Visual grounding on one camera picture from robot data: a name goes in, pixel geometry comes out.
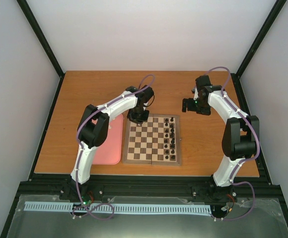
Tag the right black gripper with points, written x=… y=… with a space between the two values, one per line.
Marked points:
x=206 y=111

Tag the pink plastic tray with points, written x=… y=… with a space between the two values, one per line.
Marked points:
x=109 y=153

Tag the light blue cable duct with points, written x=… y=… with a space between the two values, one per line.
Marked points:
x=125 y=209

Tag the black aluminium frame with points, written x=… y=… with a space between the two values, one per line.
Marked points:
x=39 y=184

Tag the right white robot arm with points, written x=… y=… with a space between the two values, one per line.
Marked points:
x=240 y=140

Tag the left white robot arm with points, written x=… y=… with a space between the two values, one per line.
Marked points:
x=93 y=128

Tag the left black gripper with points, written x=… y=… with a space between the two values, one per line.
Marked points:
x=143 y=119

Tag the wooden chess board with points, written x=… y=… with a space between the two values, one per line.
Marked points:
x=152 y=142

